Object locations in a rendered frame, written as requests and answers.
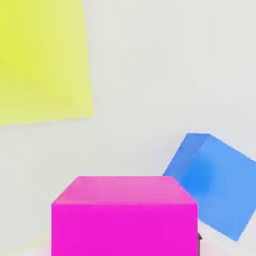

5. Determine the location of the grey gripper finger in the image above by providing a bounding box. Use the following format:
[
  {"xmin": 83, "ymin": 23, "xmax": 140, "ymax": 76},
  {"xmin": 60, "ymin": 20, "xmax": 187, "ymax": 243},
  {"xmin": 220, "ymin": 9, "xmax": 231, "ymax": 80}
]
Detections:
[{"xmin": 197, "ymin": 232, "xmax": 203, "ymax": 256}]

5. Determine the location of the small magenta cube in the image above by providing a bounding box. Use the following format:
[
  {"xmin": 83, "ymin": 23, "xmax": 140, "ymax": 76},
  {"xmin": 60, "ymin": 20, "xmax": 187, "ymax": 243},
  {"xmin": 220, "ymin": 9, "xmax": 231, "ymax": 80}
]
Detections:
[{"xmin": 51, "ymin": 175, "xmax": 199, "ymax": 256}]

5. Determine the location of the small blue cube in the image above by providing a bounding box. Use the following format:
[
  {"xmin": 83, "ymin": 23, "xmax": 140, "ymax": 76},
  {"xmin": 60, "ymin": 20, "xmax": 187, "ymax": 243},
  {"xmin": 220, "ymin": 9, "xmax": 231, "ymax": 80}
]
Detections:
[{"xmin": 162, "ymin": 132, "xmax": 256, "ymax": 243}]

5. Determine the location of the large yellow box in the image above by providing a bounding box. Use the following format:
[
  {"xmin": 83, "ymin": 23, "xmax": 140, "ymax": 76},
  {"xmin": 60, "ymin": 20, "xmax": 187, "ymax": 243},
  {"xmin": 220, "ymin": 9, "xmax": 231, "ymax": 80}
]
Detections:
[{"xmin": 0, "ymin": 0, "xmax": 95, "ymax": 127}]

